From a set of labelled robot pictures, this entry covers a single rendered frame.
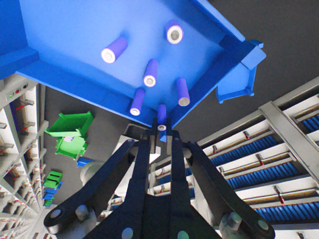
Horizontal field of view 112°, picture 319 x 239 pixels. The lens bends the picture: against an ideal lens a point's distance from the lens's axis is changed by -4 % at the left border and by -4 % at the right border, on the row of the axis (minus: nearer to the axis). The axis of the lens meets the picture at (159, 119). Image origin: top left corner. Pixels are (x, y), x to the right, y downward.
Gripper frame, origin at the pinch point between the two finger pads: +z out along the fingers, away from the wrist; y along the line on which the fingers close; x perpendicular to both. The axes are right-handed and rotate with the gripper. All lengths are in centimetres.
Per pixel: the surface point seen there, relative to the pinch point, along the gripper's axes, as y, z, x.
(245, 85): 52, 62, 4
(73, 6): -12.6, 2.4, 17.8
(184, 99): 3.4, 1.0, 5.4
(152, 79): -1.4, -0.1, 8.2
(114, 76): -9.4, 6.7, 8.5
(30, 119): -99, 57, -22
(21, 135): -116, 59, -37
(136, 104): -4.6, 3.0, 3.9
